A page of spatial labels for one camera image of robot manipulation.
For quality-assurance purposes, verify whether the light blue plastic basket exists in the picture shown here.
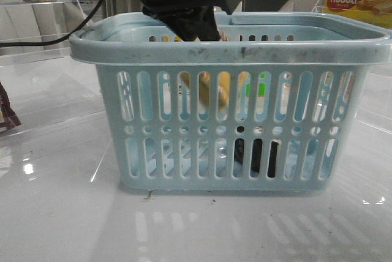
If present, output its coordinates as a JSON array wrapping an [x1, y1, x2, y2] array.
[[69, 12, 391, 191]]

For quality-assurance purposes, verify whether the red peanut snack packet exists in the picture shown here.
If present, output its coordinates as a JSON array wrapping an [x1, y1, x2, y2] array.
[[0, 84, 21, 133]]

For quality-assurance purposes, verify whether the packaged bread slice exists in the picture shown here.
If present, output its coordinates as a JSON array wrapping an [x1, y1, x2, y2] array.
[[178, 72, 249, 113]]

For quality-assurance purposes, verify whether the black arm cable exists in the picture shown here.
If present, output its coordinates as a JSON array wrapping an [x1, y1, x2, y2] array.
[[0, 0, 119, 48]]

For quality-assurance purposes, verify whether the clear acrylic display shelf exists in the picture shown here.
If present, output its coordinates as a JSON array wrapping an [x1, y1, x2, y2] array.
[[0, 0, 107, 134]]

